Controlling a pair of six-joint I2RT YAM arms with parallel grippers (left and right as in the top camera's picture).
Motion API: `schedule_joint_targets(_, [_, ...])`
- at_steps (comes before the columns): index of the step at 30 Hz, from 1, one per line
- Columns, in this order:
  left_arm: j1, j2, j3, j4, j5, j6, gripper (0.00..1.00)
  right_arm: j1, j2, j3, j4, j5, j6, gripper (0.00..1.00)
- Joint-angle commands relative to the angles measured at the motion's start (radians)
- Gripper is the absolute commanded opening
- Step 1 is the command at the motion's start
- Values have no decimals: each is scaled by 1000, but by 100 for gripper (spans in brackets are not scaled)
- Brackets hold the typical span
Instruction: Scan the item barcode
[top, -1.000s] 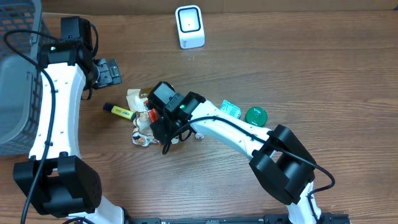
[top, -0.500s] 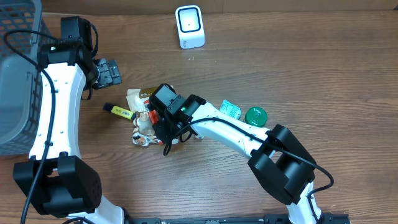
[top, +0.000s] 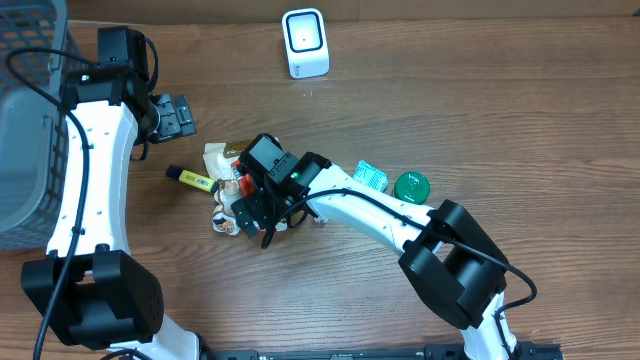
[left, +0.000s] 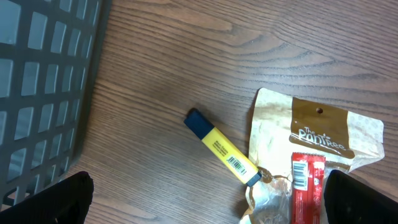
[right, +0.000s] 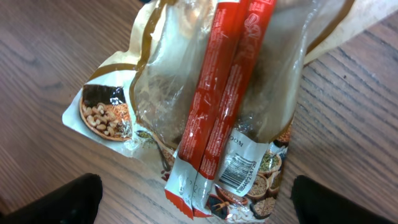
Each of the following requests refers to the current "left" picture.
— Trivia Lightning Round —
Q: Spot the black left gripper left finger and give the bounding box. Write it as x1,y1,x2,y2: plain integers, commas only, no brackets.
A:
1,171,94,224

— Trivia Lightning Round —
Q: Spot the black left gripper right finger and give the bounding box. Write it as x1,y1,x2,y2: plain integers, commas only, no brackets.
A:
324,170,397,224

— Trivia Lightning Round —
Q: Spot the red white snack bar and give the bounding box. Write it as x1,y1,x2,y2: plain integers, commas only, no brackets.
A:
292,152,325,224

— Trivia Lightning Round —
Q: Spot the yellow glue stick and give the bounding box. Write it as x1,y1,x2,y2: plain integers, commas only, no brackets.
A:
184,108,262,187

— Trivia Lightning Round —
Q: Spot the grey plastic mesh basket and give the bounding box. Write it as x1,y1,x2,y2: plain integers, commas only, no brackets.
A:
1,0,111,210

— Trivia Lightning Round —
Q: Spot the brown white snack pouch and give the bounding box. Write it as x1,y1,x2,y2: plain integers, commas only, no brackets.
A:
240,88,385,223

